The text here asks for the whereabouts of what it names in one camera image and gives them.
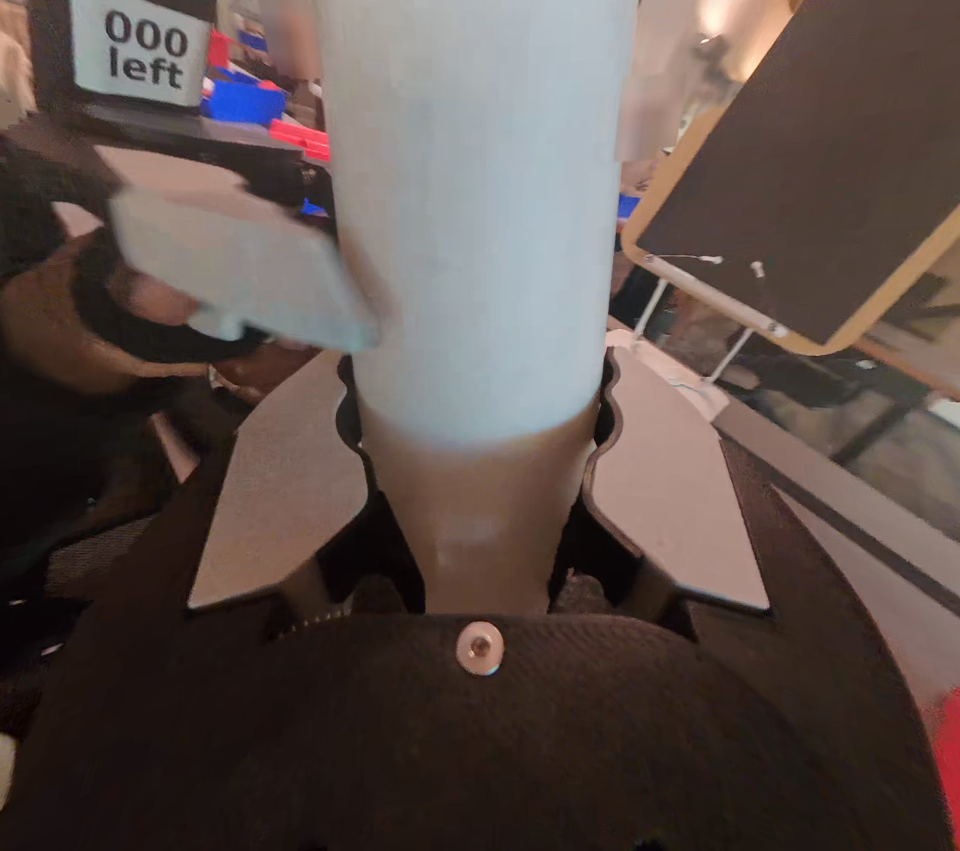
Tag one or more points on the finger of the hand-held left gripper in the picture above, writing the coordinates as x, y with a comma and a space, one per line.
247, 258

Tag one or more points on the black board on white stand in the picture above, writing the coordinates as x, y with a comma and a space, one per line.
810, 153

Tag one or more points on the white bottle with black cap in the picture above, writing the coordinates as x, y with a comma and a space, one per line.
480, 191

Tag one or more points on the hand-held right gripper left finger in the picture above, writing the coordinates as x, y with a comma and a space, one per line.
285, 491

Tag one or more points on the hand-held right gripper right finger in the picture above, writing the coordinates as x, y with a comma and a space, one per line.
667, 491

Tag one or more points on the person's left hand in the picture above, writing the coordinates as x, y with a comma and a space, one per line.
45, 333

